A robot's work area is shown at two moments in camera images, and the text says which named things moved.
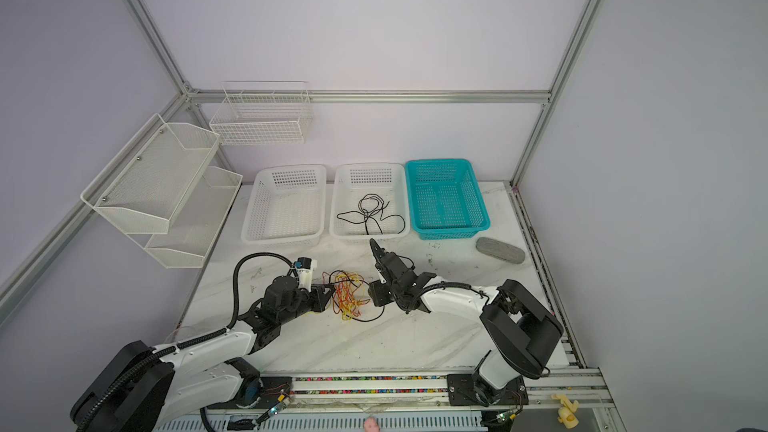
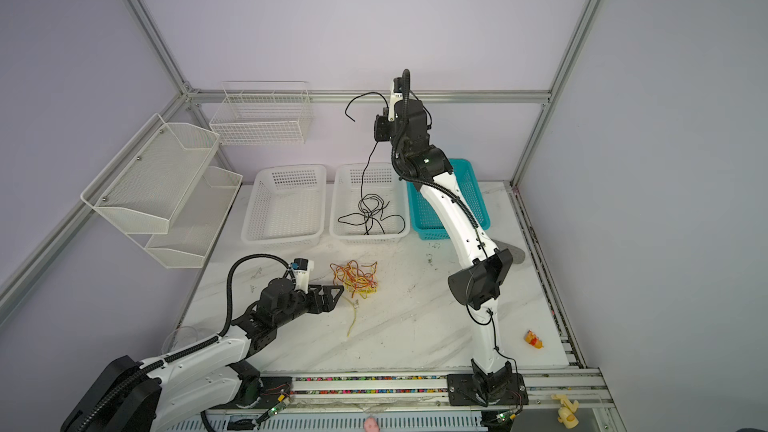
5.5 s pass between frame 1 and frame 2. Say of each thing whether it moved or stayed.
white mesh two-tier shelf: stayed
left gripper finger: stayed
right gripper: moved
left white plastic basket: stayed
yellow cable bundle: moved
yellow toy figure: stayed
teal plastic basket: stayed
